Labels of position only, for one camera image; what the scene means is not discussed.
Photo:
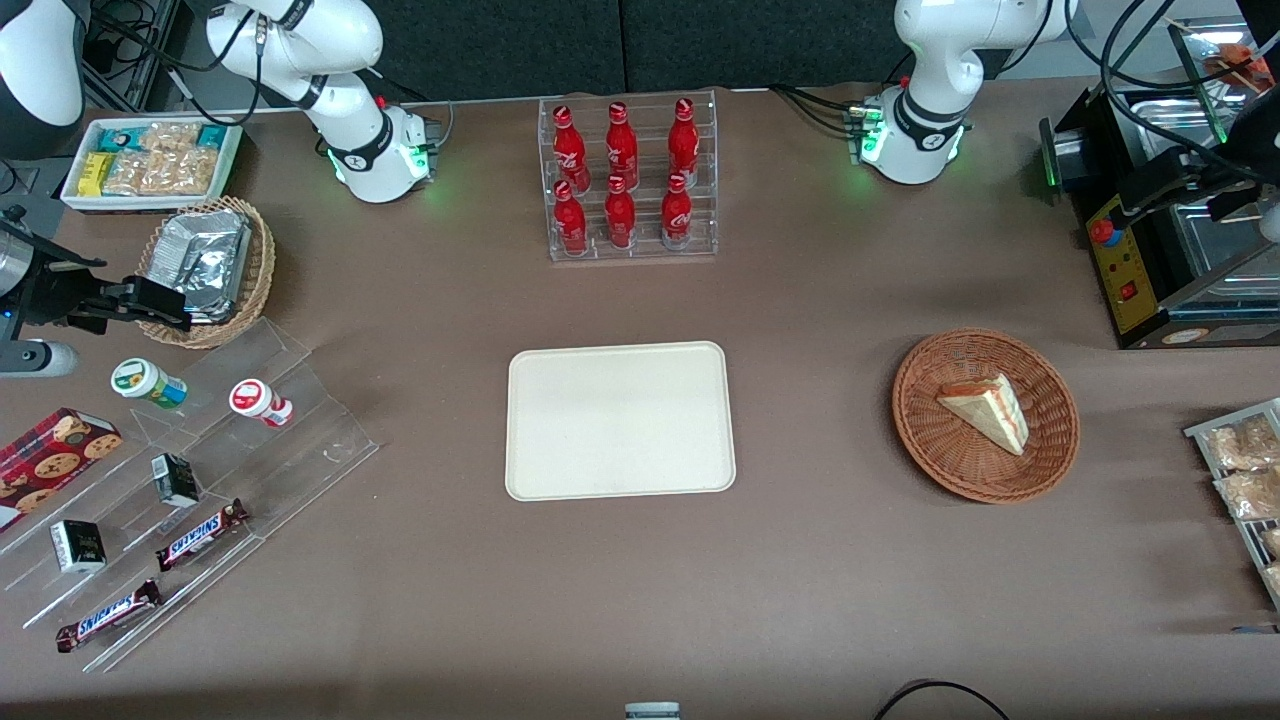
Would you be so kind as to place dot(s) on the small blue object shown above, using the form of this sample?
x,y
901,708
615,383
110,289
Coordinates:
x,y
1255,629

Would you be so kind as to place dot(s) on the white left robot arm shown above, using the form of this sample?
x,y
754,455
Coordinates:
x,y
915,130

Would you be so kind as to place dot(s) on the clear bag of nuts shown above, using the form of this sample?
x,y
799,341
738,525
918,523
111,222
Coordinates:
x,y
1240,445
1250,495
1274,578
1272,542

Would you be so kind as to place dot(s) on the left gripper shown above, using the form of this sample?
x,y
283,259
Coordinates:
x,y
1196,178

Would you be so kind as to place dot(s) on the clear acrylic stepped display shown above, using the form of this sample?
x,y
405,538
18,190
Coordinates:
x,y
300,440

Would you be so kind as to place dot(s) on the red lid yogurt cup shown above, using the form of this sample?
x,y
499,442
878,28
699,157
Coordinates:
x,y
255,400

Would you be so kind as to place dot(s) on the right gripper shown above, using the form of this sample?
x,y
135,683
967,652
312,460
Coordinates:
x,y
52,292

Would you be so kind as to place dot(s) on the triangular sandwich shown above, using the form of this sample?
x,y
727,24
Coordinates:
x,y
990,410

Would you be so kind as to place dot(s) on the red cola bottle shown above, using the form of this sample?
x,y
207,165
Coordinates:
x,y
570,225
621,150
620,220
677,215
683,145
569,150

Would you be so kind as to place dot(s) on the small grey device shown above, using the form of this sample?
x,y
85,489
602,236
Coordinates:
x,y
652,711

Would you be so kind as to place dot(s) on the yellow snack pack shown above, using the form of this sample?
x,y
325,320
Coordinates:
x,y
95,173

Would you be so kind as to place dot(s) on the white rectangular snack bin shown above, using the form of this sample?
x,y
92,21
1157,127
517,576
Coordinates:
x,y
72,195

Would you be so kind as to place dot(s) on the Snickers chocolate bar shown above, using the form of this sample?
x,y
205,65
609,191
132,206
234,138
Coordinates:
x,y
200,535
108,615

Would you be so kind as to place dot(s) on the cream plastic tray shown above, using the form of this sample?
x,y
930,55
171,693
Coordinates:
x,y
620,420

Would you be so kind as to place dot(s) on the small black carton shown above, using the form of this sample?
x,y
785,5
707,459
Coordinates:
x,y
176,480
78,546

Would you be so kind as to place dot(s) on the oval light wicker basket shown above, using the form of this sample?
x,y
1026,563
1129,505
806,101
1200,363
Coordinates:
x,y
258,270

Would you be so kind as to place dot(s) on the red tartan cookie box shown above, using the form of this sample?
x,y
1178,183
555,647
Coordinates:
x,y
45,465

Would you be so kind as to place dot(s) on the clear acrylic bottle rack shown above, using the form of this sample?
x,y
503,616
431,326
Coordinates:
x,y
645,245

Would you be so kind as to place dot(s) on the green lid yogurt cup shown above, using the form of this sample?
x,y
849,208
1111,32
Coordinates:
x,y
145,382

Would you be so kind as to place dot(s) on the teal snack pack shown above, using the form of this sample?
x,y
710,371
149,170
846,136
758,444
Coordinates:
x,y
211,136
118,140

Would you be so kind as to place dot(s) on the clear bag of crackers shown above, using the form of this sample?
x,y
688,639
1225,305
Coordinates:
x,y
170,138
180,172
125,173

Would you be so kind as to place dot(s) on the silver foil pack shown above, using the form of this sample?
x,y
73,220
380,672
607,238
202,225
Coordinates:
x,y
205,260

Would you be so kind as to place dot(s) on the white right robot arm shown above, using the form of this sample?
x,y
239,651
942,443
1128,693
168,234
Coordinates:
x,y
350,150

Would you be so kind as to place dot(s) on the round brown wicker basket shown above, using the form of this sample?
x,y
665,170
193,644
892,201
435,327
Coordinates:
x,y
950,460

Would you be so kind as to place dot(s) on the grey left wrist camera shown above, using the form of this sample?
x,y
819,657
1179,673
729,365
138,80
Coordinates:
x,y
1271,224

